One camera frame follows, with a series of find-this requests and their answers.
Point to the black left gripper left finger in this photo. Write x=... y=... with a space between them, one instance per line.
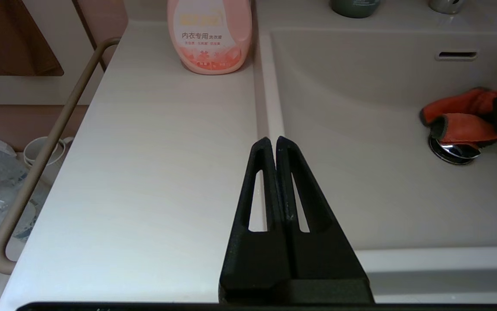
x=257 y=259

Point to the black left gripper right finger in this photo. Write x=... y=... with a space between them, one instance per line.
x=321 y=259

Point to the orange microfibre cloth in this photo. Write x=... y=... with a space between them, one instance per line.
x=468 y=125

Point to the white ceramic sink basin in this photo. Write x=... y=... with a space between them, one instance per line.
x=360 y=207

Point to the chrome faucet body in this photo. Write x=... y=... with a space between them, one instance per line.
x=446 y=6

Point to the chrome drain stopper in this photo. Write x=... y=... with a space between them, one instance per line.
x=453 y=153

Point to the dark grey soap dispenser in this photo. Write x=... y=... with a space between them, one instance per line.
x=354 y=7

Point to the pink detergent pump bottle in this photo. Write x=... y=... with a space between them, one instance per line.
x=209 y=47

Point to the white mug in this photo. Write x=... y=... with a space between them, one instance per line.
x=34 y=151

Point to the beige towel rail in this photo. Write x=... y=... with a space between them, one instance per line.
x=41 y=168

